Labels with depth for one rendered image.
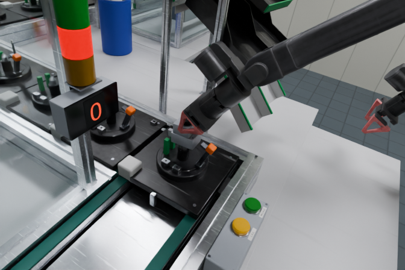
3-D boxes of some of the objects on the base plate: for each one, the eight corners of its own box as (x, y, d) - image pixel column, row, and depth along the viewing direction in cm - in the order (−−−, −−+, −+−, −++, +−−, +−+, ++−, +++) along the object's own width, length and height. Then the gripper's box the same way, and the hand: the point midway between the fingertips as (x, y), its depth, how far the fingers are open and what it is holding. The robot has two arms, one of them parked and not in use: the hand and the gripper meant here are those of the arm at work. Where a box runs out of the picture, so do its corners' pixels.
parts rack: (244, 106, 126) (304, -135, 80) (203, 152, 99) (255, -171, 53) (203, 90, 133) (235, -141, 87) (154, 129, 107) (161, -174, 60)
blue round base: (138, 50, 160) (137, -1, 144) (118, 59, 149) (115, 4, 133) (116, 42, 166) (114, -9, 150) (96, 50, 154) (90, -4, 138)
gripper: (225, 120, 58) (182, 148, 68) (244, 97, 65) (203, 126, 76) (203, 93, 57) (163, 126, 68) (225, 74, 65) (186, 106, 75)
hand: (186, 125), depth 71 cm, fingers closed on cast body, 4 cm apart
